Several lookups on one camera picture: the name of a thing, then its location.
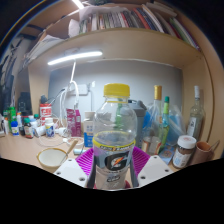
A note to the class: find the white light strip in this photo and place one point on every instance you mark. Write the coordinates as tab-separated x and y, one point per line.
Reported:
75	57

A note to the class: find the red and white canister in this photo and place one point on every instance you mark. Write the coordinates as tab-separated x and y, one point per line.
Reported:
45	111

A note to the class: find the magenta pouch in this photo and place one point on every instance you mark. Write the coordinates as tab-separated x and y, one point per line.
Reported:
73	121

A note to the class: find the cream ceramic cup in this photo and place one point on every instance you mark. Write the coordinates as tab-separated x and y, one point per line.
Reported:
50	160

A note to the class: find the brown mug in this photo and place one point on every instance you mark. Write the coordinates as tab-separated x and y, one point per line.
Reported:
201	151

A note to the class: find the white bottle with blue label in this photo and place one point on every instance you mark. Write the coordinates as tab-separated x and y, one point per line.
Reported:
15	129

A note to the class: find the green glass bottle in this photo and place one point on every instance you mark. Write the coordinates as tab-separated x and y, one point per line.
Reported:
165	126

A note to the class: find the small white pill bottle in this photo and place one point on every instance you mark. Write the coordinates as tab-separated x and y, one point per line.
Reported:
49	128

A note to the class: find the green plastic bottle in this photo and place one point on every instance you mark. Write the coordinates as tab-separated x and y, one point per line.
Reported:
12	114

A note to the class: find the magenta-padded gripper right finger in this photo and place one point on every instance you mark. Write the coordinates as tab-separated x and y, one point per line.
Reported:
155	168

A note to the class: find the clear gold-capped glass bottle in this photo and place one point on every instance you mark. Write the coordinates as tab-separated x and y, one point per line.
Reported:
155	110

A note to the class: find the blue and white carton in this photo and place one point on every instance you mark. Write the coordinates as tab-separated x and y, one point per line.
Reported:
88	130

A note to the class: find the ceiling light tube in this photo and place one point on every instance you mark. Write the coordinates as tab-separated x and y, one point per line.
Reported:
78	3

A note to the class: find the blue plastic bag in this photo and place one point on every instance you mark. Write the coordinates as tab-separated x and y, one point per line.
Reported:
176	123

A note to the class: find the clear yellow-capped drink bottle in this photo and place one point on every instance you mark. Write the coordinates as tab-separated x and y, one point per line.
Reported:
115	126

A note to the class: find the wooden spoon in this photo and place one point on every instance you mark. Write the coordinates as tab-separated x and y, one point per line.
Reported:
71	147

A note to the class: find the brown jar with white lid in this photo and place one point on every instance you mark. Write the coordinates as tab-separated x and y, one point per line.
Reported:
183	151

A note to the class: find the dark bottle with red label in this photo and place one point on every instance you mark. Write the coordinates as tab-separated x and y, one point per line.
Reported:
28	130

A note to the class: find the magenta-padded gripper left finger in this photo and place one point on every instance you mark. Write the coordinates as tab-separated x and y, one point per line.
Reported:
70	171

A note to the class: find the tall clear white-capped bottle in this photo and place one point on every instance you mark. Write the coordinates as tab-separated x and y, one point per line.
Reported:
196	116

